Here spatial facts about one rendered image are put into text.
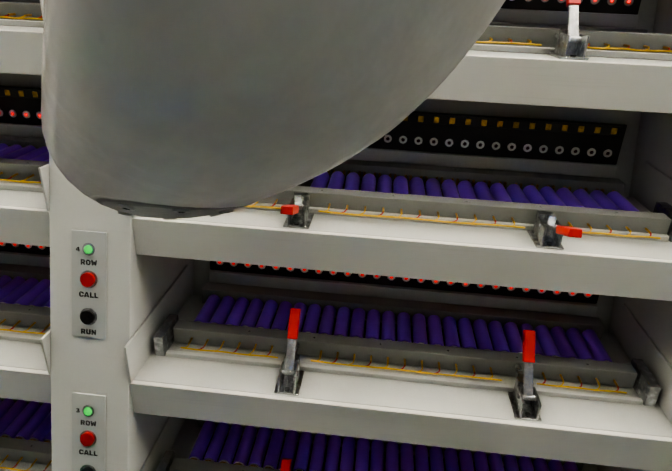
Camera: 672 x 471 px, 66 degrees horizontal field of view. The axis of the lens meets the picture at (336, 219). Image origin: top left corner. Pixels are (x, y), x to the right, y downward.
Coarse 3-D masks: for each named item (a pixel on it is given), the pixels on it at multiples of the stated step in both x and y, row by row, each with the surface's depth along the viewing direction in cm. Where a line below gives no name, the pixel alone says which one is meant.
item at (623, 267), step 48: (144, 240) 57; (192, 240) 56; (240, 240) 56; (288, 240) 55; (336, 240) 55; (384, 240) 54; (432, 240) 54; (480, 240) 55; (528, 240) 55; (576, 240) 56; (624, 240) 56; (528, 288) 55; (576, 288) 54; (624, 288) 53
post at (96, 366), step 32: (64, 192) 56; (64, 224) 57; (96, 224) 57; (128, 224) 56; (64, 256) 57; (128, 256) 57; (160, 256) 65; (64, 288) 58; (128, 288) 57; (160, 288) 65; (192, 288) 77; (64, 320) 58; (128, 320) 58; (64, 352) 59; (96, 352) 59; (64, 384) 59; (96, 384) 59; (128, 384) 59; (64, 416) 60; (128, 416) 59; (160, 416) 69; (64, 448) 61; (128, 448) 60
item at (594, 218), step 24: (288, 192) 59; (312, 192) 59; (336, 192) 59; (360, 192) 59; (384, 192) 60; (384, 216) 57; (456, 216) 57; (480, 216) 58; (504, 216) 58; (528, 216) 57; (576, 216) 57; (600, 216) 56; (624, 216) 56; (648, 216) 56
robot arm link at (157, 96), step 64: (64, 0) 8; (128, 0) 7; (192, 0) 7; (256, 0) 7; (320, 0) 8; (384, 0) 8; (448, 0) 9; (64, 64) 9; (128, 64) 8; (192, 64) 8; (256, 64) 8; (320, 64) 9; (384, 64) 9; (448, 64) 10; (64, 128) 11; (128, 128) 10; (192, 128) 9; (256, 128) 10; (320, 128) 10; (384, 128) 11; (128, 192) 13; (192, 192) 13; (256, 192) 13
